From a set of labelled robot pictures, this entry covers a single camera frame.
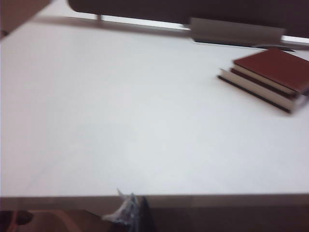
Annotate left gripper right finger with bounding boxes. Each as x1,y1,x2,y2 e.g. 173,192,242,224
140,196,157,232

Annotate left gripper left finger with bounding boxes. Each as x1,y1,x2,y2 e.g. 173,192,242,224
102,189,140,232

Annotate red leather-bound book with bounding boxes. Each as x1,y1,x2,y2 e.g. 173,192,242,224
230,48,309,99

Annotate grey power cable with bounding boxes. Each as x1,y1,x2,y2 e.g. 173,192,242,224
251,43,296,53

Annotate grey metal bracket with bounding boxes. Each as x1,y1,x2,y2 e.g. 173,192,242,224
189,17,287,46

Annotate black hardcover book white pages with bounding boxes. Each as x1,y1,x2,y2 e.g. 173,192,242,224
217,68,306,114

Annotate grey fabric desk partition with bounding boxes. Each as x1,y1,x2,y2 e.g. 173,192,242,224
67,0,309,39

